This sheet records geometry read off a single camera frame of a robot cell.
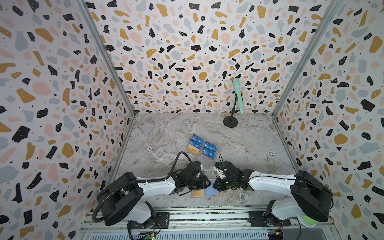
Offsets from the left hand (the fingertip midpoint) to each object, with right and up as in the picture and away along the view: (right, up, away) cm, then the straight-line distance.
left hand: (213, 183), depth 80 cm
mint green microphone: (+16, +56, +15) cm, 60 cm away
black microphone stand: (+17, +34, +37) cm, 53 cm away
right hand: (0, -2, +3) cm, 3 cm away
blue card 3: (-10, +19, +15) cm, 26 cm away
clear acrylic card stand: (-9, +14, +15) cm, 22 cm away
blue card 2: (-1, +18, +11) cm, 21 cm away
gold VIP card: (-8, -6, +2) cm, 10 cm away
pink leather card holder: (-2, -6, +3) cm, 6 cm away
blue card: (-9, +23, +15) cm, 28 cm away
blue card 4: (-2, +14, +12) cm, 18 cm away
